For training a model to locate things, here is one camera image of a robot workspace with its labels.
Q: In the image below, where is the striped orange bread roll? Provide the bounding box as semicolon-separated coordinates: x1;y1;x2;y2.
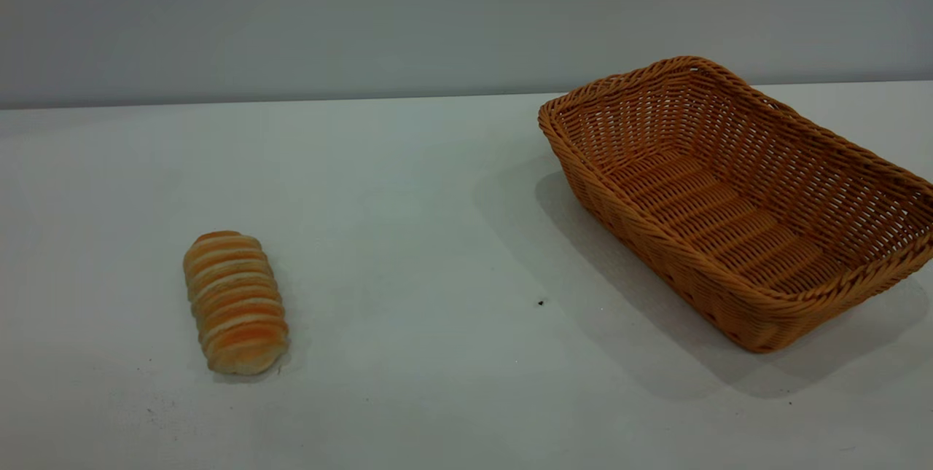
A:
182;230;290;376

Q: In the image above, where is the orange woven wicker basket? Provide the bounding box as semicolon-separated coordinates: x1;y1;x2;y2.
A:
538;55;933;354

